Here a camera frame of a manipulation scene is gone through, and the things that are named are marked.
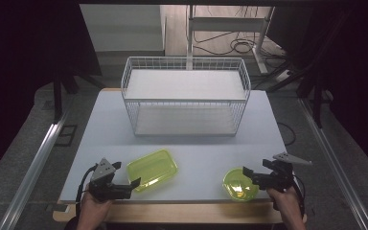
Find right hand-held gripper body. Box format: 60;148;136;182
253;151;312;194

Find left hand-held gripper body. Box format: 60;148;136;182
88;157;132;203

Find round green plastic bowl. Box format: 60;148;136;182
221;167;260;202

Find rectangular green plastic container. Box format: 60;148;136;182
126;148;179;194

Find white wire shelf rack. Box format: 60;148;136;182
120;56;252;138

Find person's left hand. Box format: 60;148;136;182
79;191;115;222

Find person's right hand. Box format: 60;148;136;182
265;187;304;220

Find black floor plate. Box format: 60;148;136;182
54;124;79;149

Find black stand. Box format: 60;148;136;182
264;61;334;129
52;65;107;124

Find white power strip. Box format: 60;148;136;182
273;68;294;84

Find white cabinet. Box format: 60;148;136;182
79;4;168;58

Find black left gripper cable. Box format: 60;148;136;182
75;164;99;219

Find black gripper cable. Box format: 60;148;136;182
75;164;99;219
290;174;307;219

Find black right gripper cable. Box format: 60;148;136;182
290;174;307;219

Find black floor cable loop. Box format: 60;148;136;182
276;122;297;148

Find aluminium rail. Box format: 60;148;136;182
0;104;71;230
298;97;368;230

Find tangle of black floor cables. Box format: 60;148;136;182
193;28;289;70

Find white metal desk frame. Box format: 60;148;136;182
186;4;276;75

